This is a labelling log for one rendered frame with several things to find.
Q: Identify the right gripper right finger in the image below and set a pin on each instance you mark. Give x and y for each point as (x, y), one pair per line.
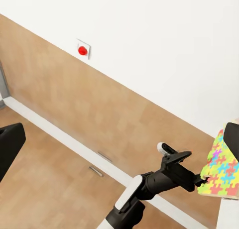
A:
(231, 138)

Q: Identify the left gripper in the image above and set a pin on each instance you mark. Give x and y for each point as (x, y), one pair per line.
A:
(172, 175)

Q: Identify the electric switch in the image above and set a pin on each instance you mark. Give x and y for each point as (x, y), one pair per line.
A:
(82, 49)

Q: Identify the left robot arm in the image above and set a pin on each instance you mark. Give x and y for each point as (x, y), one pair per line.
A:
(128, 210)

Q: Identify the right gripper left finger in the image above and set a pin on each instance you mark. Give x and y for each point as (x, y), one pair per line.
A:
(12, 138)

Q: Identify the sliding door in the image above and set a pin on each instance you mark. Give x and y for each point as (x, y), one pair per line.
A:
(49, 186)
(115, 122)

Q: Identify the jigsaw puzzle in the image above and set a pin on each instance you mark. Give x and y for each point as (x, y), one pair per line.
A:
(222, 170)

